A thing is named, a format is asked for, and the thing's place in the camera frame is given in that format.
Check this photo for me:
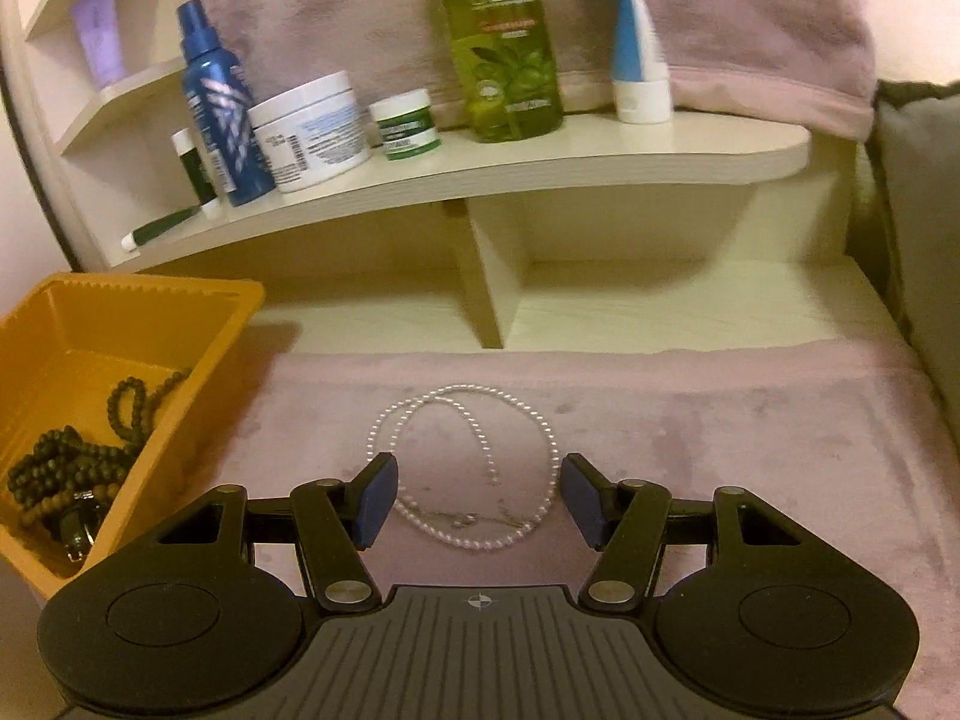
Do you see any pink hanging towel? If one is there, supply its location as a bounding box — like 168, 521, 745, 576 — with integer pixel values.
165, 0, 880, 141

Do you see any small green cream jar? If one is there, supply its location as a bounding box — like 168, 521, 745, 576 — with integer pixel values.
370, 88, 440, 161

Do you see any dark bead necklace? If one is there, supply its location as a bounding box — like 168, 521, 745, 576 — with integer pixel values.
7, 367, 193, 512

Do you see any white cream jar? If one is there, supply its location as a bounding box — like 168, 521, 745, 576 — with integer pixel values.
247, 70, 374, 194

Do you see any white and green lip balm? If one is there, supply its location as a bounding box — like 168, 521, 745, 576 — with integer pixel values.
171, 127, 227, 219

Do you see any orange plastic tray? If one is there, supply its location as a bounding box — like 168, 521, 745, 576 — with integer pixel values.
0, 274, 267, 602

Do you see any black round smartwatch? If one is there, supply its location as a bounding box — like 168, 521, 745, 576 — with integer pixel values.
55, 499, 104, 564

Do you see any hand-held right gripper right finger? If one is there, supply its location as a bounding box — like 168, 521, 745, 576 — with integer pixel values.
559, 452, 808, 610

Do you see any purple cosmetic tube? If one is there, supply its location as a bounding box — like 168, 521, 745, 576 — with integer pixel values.
70, 0, 127, 88

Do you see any pink plush blanket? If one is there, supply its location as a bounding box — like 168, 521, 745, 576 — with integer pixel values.
216, 337, 960, 720

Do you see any thin black tube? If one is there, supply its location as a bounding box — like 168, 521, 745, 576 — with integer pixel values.
121, 202, 208, 253

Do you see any grey cushion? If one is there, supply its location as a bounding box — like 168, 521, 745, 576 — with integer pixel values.
855, 79, 960, 460

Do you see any green spray bottle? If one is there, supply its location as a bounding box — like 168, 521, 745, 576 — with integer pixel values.
422, 0, 564, 144

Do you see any blue and white tube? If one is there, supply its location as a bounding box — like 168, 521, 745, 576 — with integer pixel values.
604, 0, 673, 125

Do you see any brown wooden bead bracelet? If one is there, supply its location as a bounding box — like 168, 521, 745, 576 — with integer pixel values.
11, 487, 85, 535

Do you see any cream wooden shelf unit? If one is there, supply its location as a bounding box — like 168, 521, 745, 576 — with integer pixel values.
0, 0, 914, 355

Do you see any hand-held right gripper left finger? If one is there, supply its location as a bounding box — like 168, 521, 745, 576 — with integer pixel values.
154, 452, 400, 614

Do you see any blue spray bottle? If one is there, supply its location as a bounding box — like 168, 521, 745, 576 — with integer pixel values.
176, 0, 278, 208

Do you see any white pearl necklace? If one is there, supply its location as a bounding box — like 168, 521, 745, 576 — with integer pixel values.
367, 383, 560, 551

